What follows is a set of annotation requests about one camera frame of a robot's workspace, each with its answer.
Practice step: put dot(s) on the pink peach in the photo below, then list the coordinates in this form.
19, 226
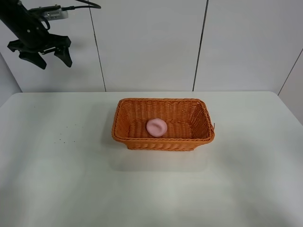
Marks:
156, 127

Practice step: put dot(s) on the orange wicker basket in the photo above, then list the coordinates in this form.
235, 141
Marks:
169, 124

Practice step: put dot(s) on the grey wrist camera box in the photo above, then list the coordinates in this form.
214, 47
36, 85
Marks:
49, 13

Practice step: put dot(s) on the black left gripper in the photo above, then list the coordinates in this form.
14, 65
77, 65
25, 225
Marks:
32, 35

